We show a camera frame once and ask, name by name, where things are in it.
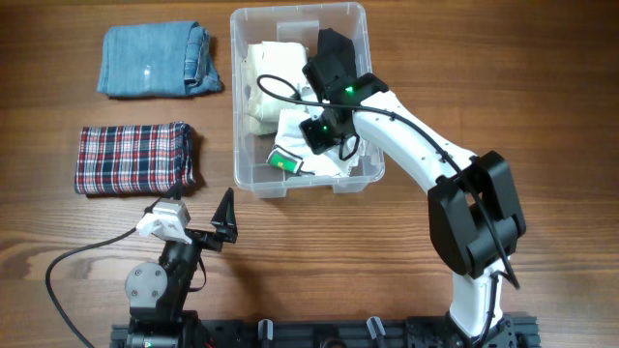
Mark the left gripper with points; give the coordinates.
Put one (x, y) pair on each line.
(223, 220)

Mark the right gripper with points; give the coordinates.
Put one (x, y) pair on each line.
(319, 143)

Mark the white printed t-shirt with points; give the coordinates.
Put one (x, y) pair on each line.
(291, 153)

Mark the clear plastic storage bin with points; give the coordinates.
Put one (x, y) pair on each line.
(298, 24)

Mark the black garment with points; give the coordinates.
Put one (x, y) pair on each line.
(331, 41)

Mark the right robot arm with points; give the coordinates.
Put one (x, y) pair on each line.
(475, 217)

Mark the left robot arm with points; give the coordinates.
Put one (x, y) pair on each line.
(158, 290)

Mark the folded plaid flannel cloth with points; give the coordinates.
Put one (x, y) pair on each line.
(118, 160)

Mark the folded blue denim jeans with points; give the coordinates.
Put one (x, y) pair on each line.
(158, 60)

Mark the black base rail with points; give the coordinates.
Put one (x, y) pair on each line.
(428, 331)

